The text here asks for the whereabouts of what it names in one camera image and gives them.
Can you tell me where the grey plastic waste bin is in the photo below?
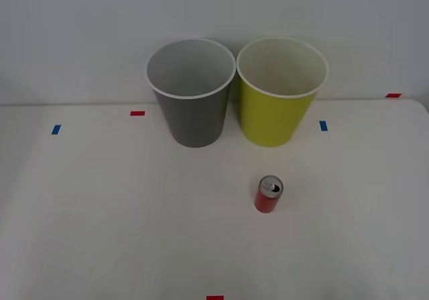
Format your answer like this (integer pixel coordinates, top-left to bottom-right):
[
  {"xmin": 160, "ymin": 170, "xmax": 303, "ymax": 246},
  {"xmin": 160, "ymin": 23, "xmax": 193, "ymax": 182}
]
[{"xmin": 144, "ymin": 37, "xmax": 237, "ymax": 149}]

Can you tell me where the red drink can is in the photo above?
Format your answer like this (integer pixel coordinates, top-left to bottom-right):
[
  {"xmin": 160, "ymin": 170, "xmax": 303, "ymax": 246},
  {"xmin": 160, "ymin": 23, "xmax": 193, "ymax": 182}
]
[{"xmin": 254, "ymin": 175, "xmax": 284, "ymax": 214}]

